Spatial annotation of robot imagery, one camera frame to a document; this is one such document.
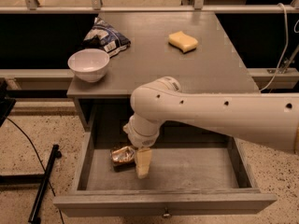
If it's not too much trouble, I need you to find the grey wooden cabinet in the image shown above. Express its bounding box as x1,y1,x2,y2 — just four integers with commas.
67,11,259,129

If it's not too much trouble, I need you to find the metal drawer knob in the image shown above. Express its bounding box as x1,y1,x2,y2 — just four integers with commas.
162,207,171,218

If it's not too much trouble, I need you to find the white hanging cable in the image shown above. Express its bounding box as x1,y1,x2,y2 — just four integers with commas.
260,2,291,92

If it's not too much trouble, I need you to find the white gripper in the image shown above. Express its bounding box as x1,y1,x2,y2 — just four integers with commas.
123,114,163,179

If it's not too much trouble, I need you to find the black floor cable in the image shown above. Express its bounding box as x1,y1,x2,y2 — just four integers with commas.
6,117,65,224

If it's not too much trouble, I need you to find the blue white chip bag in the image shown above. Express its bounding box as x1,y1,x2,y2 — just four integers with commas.
82,17,131,57

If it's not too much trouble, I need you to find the white ceramic bowl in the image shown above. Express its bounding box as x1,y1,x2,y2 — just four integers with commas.
67,49,110,83

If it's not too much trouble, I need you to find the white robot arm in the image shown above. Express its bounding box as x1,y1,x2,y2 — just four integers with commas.
123,77,299,178

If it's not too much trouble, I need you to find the black floor stand bar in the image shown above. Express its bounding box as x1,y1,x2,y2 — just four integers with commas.
28,145,62,224

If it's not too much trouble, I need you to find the crushed orange soda can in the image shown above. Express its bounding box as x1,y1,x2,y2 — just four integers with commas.
110,146,135,172

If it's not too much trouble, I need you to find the open grey top drawer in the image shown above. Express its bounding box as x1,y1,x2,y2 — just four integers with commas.
52,103,278,218

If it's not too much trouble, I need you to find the black equipment at left edge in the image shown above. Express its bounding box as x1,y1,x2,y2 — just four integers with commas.
0,78,16,127

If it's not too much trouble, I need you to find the yellow sponge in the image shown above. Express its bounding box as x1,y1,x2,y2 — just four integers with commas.
168,31,198,53

